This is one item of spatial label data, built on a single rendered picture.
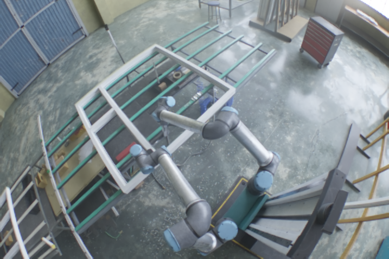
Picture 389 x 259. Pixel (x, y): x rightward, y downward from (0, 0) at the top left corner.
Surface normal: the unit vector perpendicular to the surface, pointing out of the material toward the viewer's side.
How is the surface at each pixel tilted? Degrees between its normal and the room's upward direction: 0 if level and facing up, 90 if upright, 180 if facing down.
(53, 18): 90
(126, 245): 0
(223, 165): 0
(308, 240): 0
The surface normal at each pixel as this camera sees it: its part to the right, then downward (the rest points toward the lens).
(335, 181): -0.11, -0.54
